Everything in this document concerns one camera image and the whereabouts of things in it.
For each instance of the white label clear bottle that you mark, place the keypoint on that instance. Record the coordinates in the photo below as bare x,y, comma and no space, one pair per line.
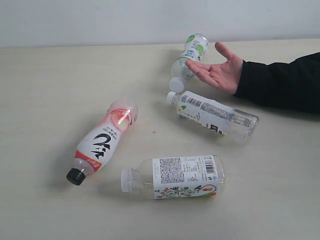
217,117

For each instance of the green label clear bottle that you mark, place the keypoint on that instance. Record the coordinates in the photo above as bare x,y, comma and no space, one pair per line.
195,48

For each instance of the pink label black cap bottle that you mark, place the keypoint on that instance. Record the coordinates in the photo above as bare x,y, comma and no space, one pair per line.
97,148

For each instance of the wide clear colourful label bottle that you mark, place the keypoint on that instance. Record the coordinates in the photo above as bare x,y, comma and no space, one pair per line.
176,177

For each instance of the black sleeved forearm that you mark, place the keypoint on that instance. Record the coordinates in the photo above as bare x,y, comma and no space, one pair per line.
289,86

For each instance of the person's open bare hand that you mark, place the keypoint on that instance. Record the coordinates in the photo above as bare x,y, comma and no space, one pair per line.
224,77

